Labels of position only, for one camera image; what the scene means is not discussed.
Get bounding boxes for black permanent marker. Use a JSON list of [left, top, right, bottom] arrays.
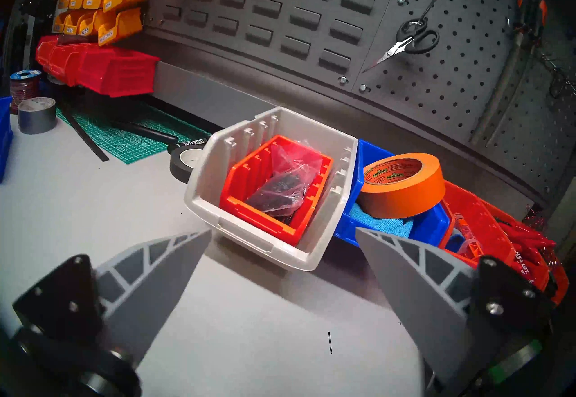
[[167, 138, 209, 154]]

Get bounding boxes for grey duct tape roll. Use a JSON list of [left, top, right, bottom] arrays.
[[17, 97, 57, 135]]

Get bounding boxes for large beige storage bin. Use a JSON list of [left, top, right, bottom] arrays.
[[184, 107, 359, 272]]

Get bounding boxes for green cutting mat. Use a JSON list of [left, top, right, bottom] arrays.
[[56, 106, 212, 164]]

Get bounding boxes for blue microfibre cloth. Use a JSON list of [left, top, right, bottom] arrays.
[[349, 203, 415, 240]]

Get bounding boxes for large grey pegboard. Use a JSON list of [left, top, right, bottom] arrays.
[[355, 0, 576, 204]]

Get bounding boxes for black metal stand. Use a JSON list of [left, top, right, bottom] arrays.
[[4, 0, 61, 68]]

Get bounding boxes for clear bag of hardware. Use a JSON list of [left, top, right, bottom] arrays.
[[245, 141, 323, 222]]

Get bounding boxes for black metal rod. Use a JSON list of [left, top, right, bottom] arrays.
[[56, 101, 110, 162]]

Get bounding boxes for orange masking tape roll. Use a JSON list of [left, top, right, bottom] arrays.
[[358, 152, 446, 219]]

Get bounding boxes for red tool white lettering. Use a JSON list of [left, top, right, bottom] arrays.
[[497, 221, 559, 285]]

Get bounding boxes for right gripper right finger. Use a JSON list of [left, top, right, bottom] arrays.
[[355, 227, 557, 391]]

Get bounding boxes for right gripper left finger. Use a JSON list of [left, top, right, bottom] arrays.
[[13, 229, 213, 367]]

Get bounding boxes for black handled scissors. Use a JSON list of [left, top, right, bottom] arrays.
[[362, 0, 466, 74]]

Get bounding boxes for black tape roll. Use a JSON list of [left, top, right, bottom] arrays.
[[170, 144, 208, 184]]

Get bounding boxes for red wire spool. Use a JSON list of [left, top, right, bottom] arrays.
[[10, 69, 42, 114]]

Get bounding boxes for red parts bin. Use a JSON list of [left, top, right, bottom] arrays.
[[47, 41, 73, 80], [76, 47, 161, 98], [63, 47, 91, 87], [36, 35, 59, 69]]

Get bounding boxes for grey louvred wall panel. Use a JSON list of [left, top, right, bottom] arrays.
[[148, 0, 406, 93]]

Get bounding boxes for blue plastic storage bin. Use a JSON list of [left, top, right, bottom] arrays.
[[0, 97, 14, 184], [334, 139, 452, 249]]

